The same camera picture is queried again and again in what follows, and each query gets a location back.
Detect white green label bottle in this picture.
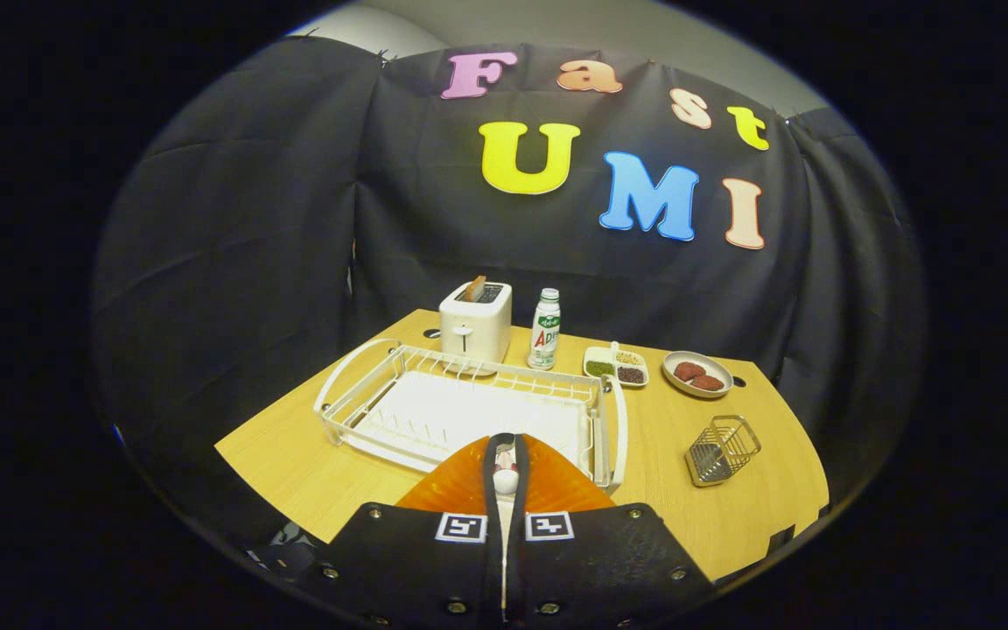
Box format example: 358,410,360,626
527,288,562,371

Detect black backdrop cloth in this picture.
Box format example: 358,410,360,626
91,35,925,535

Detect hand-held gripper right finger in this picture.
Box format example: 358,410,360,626
508,433,719,630

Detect white divided condiment dish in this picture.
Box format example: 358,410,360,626
583,341,650,389

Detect checked handle spoon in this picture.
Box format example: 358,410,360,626
492,435,521,543

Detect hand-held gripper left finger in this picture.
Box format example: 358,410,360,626
303,433,507,630

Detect metal wire basket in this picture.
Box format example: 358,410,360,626
684,415,762,487

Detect grey shallow patty dish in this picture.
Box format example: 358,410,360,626
661,351,734,400

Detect white wire dish rack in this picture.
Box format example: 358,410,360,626
313,338,628,489

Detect white toaster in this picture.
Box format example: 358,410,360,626
438,282,514,377

